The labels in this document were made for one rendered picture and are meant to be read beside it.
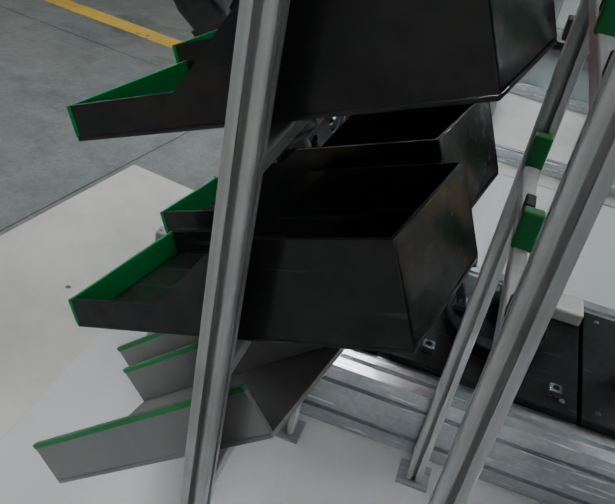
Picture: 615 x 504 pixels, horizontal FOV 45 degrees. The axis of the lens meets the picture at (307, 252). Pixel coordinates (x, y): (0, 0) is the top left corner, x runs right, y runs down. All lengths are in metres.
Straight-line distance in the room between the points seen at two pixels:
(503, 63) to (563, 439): 0.66
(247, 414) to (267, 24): 0.28
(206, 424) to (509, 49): 0.31
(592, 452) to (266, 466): 0.39
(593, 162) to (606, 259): 1.22
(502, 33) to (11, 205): 2.71
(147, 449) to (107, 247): 0.67
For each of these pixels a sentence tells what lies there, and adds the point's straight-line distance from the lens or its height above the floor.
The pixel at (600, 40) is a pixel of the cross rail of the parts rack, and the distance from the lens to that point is 0.49.
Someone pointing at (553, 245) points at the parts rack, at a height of 1.41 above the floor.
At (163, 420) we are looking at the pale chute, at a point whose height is 1.14.
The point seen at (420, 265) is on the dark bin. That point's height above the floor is 1.34.
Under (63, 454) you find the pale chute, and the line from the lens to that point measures 0.73.
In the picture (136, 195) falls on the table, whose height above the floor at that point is 0.86.
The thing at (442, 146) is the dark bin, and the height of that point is 1.37.
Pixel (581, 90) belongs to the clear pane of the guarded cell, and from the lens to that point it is 2.31.
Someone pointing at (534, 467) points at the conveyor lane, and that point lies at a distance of 0.99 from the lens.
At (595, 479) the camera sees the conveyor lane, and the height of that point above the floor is 0.93.
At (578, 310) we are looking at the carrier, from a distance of 1.15.
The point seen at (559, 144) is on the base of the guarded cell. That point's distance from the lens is 2.05.
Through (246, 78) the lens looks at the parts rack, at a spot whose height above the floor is 1.44.
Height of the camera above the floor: 1.59
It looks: 34 degrees down
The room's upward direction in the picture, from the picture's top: 12 degrees clockwise
